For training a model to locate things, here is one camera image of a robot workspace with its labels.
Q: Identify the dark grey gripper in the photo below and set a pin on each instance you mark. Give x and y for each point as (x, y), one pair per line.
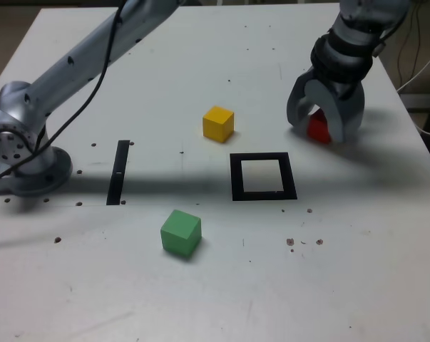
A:
(344, 88)

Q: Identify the red cube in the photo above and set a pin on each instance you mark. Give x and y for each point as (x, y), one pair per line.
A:
(317, 130)

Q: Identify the yellow cube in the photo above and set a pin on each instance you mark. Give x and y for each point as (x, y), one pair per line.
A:
(218, 124)

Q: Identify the green cube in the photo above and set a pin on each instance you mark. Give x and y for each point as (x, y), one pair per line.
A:
(179, 231)

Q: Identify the black tape square outline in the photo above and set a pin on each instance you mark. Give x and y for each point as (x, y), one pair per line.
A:
(259, 156)

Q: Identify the grey power strip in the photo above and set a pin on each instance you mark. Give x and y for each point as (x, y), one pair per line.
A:
(418, 101)

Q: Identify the black tape strip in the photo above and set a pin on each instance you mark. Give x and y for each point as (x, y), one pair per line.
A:
(116, 171)

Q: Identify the white metal post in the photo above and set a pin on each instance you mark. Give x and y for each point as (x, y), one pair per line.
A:
(386, 50)

